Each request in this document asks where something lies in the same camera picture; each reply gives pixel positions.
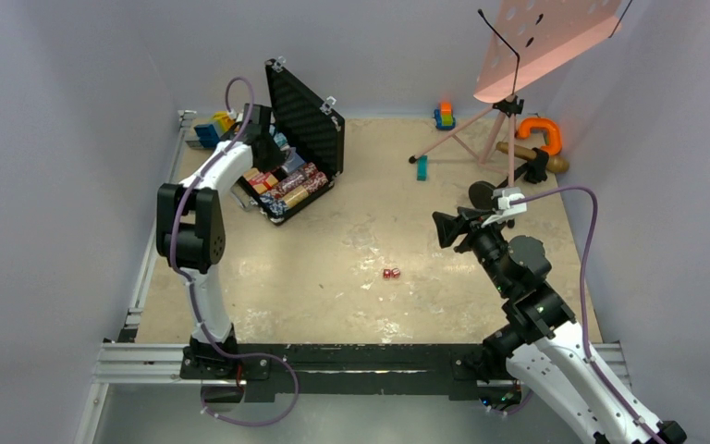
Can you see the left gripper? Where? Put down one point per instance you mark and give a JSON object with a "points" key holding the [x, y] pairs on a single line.
{"points": [[275, 160]]}

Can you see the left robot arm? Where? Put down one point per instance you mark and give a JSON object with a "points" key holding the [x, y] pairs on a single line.
{"points": [[190, 234]]}

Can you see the black round disc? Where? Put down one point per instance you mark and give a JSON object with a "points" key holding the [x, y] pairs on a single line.
{"points": [[481, 192]]}

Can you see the teal block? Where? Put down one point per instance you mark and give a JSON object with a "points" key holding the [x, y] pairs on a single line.
{"points": [[422, 168]]}

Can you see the blue white chip stack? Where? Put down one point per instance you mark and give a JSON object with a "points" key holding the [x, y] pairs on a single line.
{"points": [[275, 209]]}

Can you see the blue card deck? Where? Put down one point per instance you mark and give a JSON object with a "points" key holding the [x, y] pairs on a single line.
{"points": [[293, 162]]}

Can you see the black poker chip case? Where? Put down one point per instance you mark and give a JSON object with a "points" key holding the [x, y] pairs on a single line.
{"points": [[306, 123]]}

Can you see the wooden rolling pin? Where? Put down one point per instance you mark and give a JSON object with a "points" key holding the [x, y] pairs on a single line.
{"points": [[556, 164]]}

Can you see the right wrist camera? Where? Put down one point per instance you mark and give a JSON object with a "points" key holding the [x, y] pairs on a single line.
{"points": [[508, 205]]}

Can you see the red 100 chip stack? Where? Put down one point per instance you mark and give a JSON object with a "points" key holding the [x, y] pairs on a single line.
{"points": [[315, 182]]}

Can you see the yellow 50 chip stack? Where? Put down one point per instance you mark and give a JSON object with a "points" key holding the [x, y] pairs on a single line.
{"points": [[295, 196]]}

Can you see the blue yellow lego bricks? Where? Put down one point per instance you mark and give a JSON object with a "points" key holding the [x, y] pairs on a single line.
{"points": [[214, 130]]}

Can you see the pink music stand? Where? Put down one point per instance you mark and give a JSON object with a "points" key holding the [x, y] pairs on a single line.
{"points": [[529, 40]]}

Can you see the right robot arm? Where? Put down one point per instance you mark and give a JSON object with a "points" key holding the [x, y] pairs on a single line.
{"points": [[543, 344]]}

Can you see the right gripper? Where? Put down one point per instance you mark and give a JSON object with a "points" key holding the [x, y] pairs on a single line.
{"points": [[448, 228]]}

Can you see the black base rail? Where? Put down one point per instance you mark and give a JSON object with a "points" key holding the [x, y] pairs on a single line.
{"points": [[259, 372]]}

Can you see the red Texas Hold'em card deck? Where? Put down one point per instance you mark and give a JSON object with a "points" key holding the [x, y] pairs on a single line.
{"points": [[260, 182]]}

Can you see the purple chip stack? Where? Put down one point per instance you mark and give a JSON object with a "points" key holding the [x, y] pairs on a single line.
{"points": [[292, 181]]}

